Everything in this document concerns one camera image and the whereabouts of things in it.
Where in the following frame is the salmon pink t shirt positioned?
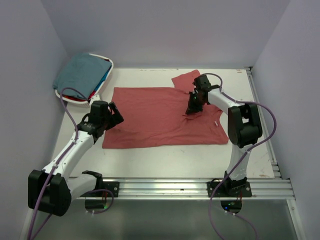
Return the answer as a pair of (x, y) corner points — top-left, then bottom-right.
(102, 69), (229, 149)

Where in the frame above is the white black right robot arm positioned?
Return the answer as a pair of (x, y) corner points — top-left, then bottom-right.
(185, 74), (263, 197)

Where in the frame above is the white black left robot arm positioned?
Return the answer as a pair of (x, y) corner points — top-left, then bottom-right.
(28, 100), (124, 217)

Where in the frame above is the white perforated laundry basket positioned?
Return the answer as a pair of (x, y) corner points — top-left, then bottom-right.
(54, 53), (114, 108)

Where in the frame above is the red t shirt in basket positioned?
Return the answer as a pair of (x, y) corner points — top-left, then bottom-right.
(63, 91), (96, 102)

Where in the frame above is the blue t shirt in basket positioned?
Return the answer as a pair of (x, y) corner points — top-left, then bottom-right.
(94, 67), (112, 92)

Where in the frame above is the teal t shirt in basket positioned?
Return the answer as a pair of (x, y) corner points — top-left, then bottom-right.
(52, 53), (112, 99)

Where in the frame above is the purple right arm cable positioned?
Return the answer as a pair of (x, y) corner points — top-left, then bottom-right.
(199, 73), (277, 240)

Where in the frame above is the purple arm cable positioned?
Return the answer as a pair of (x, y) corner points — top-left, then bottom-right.
(26, 87), (92, 240)
(199, 73), (277, 240)

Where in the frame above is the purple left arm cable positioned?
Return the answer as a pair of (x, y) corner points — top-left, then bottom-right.
(26, 87), (92, 240)

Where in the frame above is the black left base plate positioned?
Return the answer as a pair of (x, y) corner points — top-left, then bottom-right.
(93, 181), (120, 198)

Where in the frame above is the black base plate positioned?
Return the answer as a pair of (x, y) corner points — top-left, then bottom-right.
(93, 181), (120, 198)
(206, 180), (253, 198)

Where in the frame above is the aluminium mounting rail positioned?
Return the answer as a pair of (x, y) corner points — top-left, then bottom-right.
(103, 178), (295, 200)

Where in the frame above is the purple left floor cable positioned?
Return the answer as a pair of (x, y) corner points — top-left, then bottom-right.
(84, 189), (115, 215)

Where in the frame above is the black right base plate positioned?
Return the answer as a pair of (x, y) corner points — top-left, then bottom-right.
(206, 180), (253, 198)

